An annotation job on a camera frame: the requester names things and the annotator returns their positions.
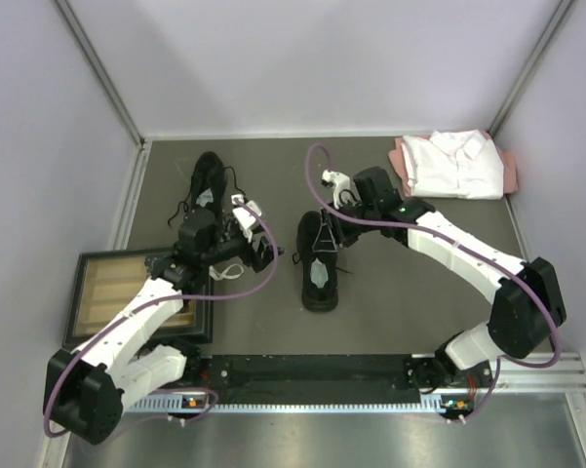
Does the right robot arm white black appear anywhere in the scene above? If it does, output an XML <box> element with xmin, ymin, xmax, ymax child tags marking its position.
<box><xmin>320</xmin><ymin>167</ymin><xmax>566</xmax><ymax>386</ymax></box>

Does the black base plate strip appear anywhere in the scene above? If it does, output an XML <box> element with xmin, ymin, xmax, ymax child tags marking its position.
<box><xmin>168</xmin><ymin>354</ymin><xmax>491</xmax><ymax>406</ymax></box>

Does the white ribbon loop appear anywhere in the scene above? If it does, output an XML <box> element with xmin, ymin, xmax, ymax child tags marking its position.
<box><xmin>209</xmin><ymin>263</ymin><xmax>245</xmax><ymax>282</ymax></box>

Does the white slotted cable duct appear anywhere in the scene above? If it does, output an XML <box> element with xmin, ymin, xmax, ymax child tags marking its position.
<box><xmin>121</xmin><ymin>393</ymin><xmax>474</xmax><ymax>414</ymax></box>

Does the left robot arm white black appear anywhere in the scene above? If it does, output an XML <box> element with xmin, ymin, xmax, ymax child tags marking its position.
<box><xmin>43</xmin><ymin>197</ymin><xmax>280</xmax><ymax>445</ymax></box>

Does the black framed compartment box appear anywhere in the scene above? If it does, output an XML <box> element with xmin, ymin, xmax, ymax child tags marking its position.
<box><xmin>62</xmin><ymin>248</ymin><xmax>214</xmax><ymax>349</ymax></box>

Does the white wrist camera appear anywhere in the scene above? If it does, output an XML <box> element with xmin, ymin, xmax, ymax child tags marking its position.
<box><xmin>321</xmin><ymin>170</ymin><xmax>357</xmax><ymax>209</ymax></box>
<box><xmin>231</xmin><ymin>194</ymin><xmax>262</xmax><ymax>243</ymax></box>

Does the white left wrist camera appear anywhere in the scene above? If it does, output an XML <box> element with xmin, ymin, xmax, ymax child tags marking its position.
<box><xmin>231</xmin><ymin>194</ymin><xmax>262</xmax><ymax>243</ymax></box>

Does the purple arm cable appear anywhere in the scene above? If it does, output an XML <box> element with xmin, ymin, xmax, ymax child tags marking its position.
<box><xmin>42</xmin><ymin>202</ymin><xmax>280</xmax><ymax>438</ymax></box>
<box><xmin>305</xmin><ymin>143</ymin><xmax>565</xmax><ymax>423</ymax></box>

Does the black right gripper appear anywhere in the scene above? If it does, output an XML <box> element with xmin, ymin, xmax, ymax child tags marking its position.
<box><xmin>314</xmin><ymin>198</ymin><xmax>379</xmax><ymax>253</ymax></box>

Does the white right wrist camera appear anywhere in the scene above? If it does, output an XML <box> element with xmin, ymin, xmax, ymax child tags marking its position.
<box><xmin>321</xmin><ymin>170</ymin><xmax>357</xmax><ymax>209</ymax></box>

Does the white folded shirt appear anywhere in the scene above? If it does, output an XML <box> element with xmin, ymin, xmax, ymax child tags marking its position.
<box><xmin>391</xmin><ymin>130</ymin><xmax>505</xmax><ymax>200</ymax></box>

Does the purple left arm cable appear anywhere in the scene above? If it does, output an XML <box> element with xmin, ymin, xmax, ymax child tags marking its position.
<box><xmin>42</xmin><ymin>202</ymin><xmax>280</xmax><ymax>438</ymax></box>

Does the black shoe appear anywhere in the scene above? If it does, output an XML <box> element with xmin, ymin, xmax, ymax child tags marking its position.
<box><xmin>167</xmin><ymin>151</ymin><xmax>246</xmax><ymax>227</ymax></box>
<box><xmin>296</xmin><ymin>211</ymin><xmax>338</xmax><ymax>313</ymax></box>

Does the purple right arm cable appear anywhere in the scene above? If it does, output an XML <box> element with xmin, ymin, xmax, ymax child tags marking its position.
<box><xmin>305</xmin><ymin>143</ymin><xmax>565</xmax><ymax>423</ymax></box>

